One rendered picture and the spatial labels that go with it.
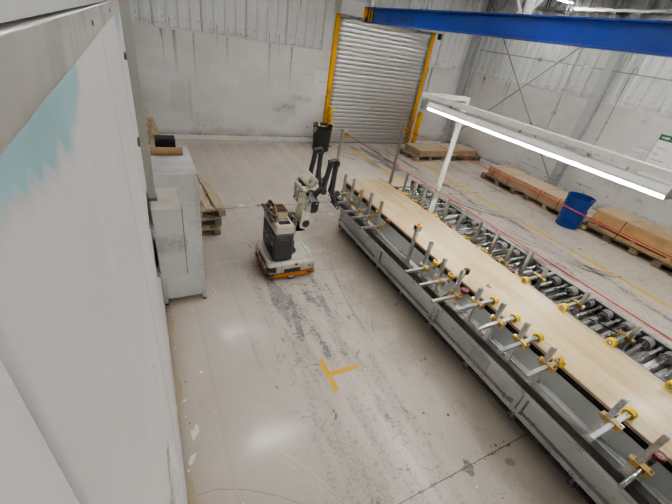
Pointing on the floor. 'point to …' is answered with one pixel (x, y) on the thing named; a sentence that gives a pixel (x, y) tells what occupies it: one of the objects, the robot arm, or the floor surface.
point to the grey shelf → (162, 164)
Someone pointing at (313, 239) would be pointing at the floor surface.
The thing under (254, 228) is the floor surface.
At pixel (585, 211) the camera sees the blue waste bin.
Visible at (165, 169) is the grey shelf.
